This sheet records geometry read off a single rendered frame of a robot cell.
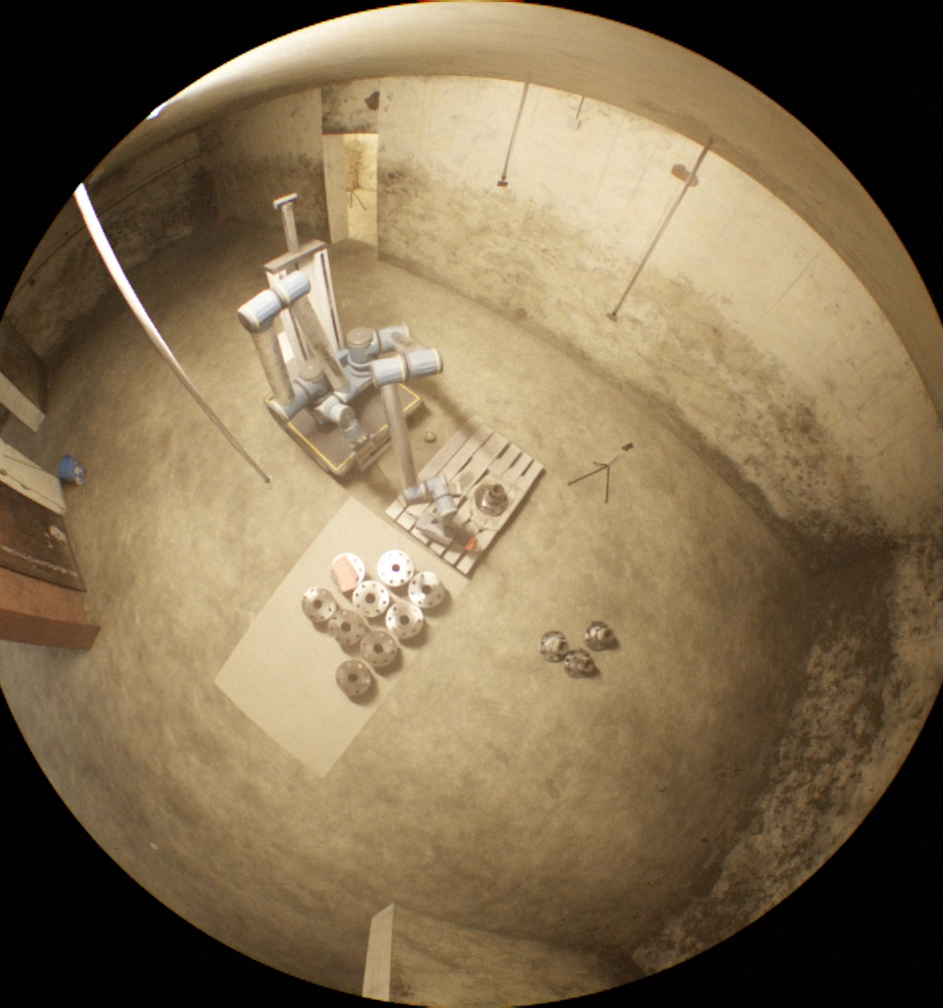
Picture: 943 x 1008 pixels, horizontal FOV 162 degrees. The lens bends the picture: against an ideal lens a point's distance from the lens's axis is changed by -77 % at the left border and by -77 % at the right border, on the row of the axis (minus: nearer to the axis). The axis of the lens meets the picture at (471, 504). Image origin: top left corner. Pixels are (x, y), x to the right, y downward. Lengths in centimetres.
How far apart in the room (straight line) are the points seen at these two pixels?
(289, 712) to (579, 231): 498
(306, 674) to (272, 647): 36
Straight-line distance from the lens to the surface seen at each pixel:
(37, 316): 1085
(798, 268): 352
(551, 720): 299
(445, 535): 234
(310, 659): 281
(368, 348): 254
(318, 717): 289
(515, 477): 290
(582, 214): 366
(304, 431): 293
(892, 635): 522
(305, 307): 182
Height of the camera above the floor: 266
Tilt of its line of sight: 68 degrees down
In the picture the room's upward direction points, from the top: 22 degrees clockwise
